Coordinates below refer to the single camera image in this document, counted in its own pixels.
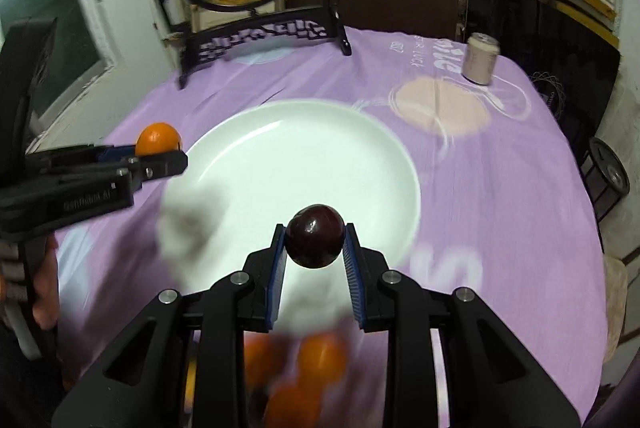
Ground small orange kumquat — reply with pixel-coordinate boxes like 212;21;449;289
134;122;182;156

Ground orange mandarin with stem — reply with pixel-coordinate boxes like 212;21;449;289
296;333;348;389

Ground dark purple plum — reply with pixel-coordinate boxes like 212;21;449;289
284;204;346;269

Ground person's left hand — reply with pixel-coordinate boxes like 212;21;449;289
32;235;60;330

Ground white oval plate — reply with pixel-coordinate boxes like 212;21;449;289
156;100;421;292

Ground large smooth orange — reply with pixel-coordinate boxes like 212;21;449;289
244;334;290;391

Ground black round stool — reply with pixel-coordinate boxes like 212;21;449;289
582;138;630;223

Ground pale beverage can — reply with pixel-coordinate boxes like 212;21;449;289
461;32;500;86

